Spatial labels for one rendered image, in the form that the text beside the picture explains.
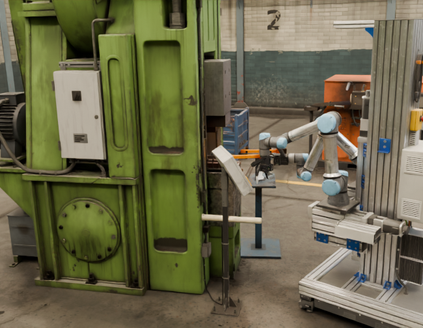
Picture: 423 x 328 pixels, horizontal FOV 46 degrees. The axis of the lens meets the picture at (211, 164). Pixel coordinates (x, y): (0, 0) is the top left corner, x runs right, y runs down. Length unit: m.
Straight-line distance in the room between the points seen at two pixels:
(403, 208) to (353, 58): 8.03
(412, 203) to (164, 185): 1.75
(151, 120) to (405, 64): 1.76
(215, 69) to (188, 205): 1.03
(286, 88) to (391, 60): 8.34
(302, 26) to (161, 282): 8.35
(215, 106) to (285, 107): 8.00
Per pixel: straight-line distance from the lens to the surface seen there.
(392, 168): 3.52
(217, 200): 4.02
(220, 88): 3.76
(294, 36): 11.56
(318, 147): 3.80
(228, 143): 7.81
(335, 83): 7.31
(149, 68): 3.69
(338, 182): 3.36
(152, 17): 3.61
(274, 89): 11.75
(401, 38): 3.40
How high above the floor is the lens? 2.01
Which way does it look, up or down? 15 degrees down
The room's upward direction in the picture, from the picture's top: 1 degrees counter-clockwise
